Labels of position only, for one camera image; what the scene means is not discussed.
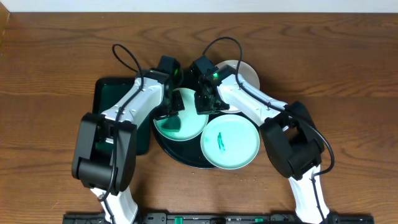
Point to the mint plate with green stain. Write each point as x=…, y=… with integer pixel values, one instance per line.
x=230, y=142

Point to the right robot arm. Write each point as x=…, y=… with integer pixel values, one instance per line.
x=293, y=144

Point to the round black tray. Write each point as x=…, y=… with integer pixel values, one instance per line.
x=188, y=152

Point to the rectangular black water tray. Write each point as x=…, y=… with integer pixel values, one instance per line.
x=108, y=91

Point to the green scouring sponge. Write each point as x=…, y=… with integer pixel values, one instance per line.
x=172, y=124

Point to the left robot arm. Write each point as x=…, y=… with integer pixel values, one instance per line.
x=105, y=151

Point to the white plate with green stain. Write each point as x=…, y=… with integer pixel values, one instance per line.
x=248, y=73

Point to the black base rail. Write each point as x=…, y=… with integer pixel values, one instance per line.
x=162, y=218

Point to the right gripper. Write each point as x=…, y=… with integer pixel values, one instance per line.
x=201, y=109

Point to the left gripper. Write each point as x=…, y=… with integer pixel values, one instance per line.
x=173, y=106

